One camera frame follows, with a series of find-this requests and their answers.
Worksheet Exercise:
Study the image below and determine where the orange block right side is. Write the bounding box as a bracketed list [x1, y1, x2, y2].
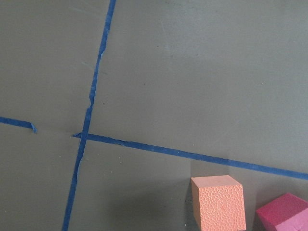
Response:
[191, 175, 246, 231]

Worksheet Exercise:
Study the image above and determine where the crimson block near tray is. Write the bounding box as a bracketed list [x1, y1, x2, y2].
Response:
[256, 193, 308, 231]

